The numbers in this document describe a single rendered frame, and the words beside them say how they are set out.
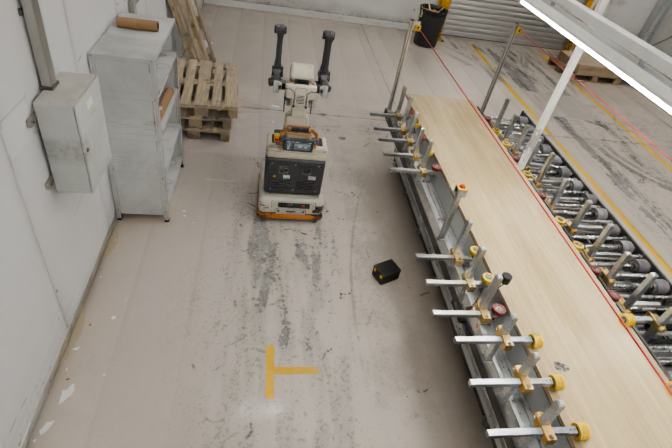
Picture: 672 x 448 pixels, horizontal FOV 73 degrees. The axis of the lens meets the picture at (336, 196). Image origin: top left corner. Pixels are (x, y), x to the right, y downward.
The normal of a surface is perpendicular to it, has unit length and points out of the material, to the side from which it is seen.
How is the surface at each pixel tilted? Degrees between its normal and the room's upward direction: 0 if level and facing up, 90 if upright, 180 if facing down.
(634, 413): 0
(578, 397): 0
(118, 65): 90
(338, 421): 0
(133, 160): 90
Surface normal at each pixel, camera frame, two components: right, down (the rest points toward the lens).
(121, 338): 0.16, -0.77
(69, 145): 0.11, 0.63
